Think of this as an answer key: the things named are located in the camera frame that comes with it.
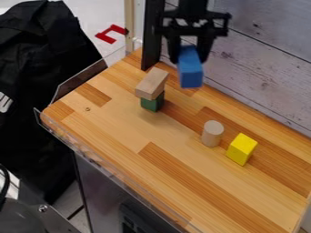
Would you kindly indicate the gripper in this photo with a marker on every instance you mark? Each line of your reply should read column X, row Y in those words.
column 193, row 21

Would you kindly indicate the blue block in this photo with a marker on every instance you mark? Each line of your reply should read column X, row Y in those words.
column 189, row 68

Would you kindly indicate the wooden rectangle block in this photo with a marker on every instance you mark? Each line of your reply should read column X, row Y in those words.
column 152, row 83

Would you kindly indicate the green block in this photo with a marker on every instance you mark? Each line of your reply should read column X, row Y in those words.
column 152, row 103

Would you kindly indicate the wooden cylinder block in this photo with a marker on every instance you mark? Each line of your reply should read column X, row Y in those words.
column 212, row 133

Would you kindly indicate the yellow block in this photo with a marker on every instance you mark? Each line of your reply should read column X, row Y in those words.
column 241, row 149

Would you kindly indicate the black bag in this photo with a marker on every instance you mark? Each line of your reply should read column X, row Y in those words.
column 34, row 100

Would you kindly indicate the black post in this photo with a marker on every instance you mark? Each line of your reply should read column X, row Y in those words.
column 151, row 35

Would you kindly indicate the red bracket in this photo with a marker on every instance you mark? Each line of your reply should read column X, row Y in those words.
column 110, row 34

